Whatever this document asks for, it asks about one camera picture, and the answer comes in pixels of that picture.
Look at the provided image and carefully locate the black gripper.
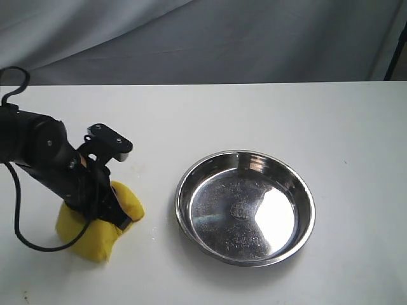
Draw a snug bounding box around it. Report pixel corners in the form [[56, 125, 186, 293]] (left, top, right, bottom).
[[28, 153, 133, 231]]

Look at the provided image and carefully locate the yellow sponge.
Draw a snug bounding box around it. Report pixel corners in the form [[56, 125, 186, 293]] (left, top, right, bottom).
[[55, 181, 144, 263]]

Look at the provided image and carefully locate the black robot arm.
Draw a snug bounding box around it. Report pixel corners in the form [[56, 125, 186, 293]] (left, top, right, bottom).
[[1, 106, 133, 229]]

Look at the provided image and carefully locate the round stainless steel dish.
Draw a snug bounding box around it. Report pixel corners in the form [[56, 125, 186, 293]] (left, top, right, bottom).
[[174, 150, 316, 268]]

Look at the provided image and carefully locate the white backdrop cloth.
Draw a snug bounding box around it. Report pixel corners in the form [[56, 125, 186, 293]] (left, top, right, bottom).
[[1, 1, 406, 85]]

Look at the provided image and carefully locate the black camera cable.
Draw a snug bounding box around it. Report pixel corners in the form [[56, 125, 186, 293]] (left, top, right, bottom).
[[0, 65, 106, 252]]

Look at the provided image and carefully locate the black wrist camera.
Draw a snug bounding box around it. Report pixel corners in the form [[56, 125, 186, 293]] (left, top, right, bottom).
[[78, 123, 133, 165]]

